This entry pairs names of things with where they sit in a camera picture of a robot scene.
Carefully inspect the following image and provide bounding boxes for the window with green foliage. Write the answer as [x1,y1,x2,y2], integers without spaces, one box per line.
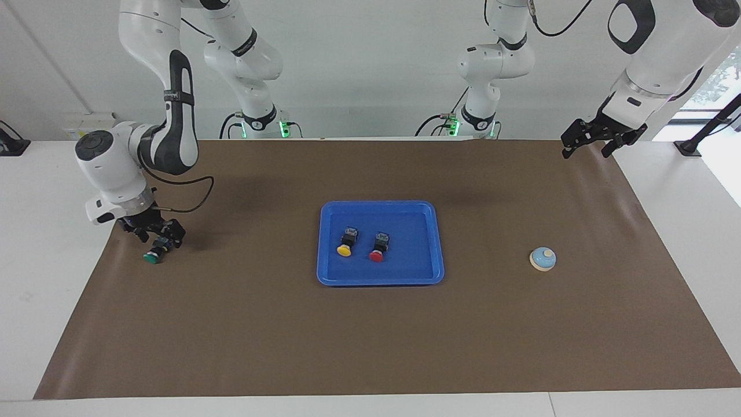
[682,46,741,116]

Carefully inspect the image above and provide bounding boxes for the brown table mat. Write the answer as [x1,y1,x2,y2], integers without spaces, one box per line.
[33,139,741,400]

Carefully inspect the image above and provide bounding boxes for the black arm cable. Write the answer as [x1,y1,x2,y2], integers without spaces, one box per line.
[529,0,594,36]
[139,167,215,213]

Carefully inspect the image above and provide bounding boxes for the black left base cables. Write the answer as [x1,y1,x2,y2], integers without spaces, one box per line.
[414,87,470,138]

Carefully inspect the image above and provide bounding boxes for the green cap push button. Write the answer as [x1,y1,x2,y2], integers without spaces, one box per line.
[143,235,174,265]

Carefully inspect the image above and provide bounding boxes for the light blue service bell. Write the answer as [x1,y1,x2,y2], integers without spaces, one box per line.
[529,247,557,273]

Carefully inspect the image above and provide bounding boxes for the black base cables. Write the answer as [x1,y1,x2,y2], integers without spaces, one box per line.
[218,111,303,140]
[414,87,470,138]

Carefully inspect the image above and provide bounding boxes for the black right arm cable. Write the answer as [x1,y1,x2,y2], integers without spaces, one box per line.
[139,167,215,213]

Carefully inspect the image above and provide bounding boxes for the yellow cap push button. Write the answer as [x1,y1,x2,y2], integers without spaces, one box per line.
[336,226,360,257]

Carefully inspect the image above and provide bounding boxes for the blue plastic tray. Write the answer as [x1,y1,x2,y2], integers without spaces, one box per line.
[316,200,445,287]

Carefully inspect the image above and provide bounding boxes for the white wall socket box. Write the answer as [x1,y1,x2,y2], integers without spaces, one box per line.
[60,113,126,141]

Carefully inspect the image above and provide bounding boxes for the red cap push button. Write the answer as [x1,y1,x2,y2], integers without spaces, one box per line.
[369,232,390,263]

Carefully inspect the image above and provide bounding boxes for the black camera stand base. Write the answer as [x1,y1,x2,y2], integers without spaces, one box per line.
[674,93,741,158]
[0,120,31,157]

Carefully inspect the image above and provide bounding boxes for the black right base cables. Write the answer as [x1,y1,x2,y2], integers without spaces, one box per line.
[218,111,303,140]

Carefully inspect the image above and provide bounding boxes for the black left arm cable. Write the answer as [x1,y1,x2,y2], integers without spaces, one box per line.
[529,0,594,36]

